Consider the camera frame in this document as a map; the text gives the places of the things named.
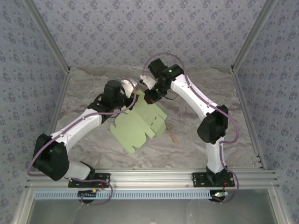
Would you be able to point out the light green paper box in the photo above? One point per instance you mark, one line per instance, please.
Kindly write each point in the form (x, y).
(133, 130)

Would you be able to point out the thin wooden stick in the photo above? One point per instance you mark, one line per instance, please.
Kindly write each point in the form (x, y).
(172, 134)

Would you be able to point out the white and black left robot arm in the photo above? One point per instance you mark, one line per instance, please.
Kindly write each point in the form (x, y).
(77, 127)

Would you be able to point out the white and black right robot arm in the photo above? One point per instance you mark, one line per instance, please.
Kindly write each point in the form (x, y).
(189, 95)

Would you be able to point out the small black controller board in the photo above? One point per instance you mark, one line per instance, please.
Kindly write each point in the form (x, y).
(218, 194)
(87, 194)

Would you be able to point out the grey metal panel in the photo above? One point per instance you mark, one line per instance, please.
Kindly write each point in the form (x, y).
(149, 212)

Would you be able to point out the aluminium table side rail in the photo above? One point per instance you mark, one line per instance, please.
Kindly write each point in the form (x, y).
(244, 105)
(59, 105)

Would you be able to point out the aluminium frame post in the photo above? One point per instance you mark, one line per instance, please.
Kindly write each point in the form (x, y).
(49, 35)
(252, 35)

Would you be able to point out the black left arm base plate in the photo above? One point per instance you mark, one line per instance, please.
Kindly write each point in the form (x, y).
(105, 179)

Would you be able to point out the aluminium mounting rail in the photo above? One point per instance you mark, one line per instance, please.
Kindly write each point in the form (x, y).
(151, 178)

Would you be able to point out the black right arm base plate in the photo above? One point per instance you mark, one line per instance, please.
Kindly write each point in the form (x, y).
(198, 179)

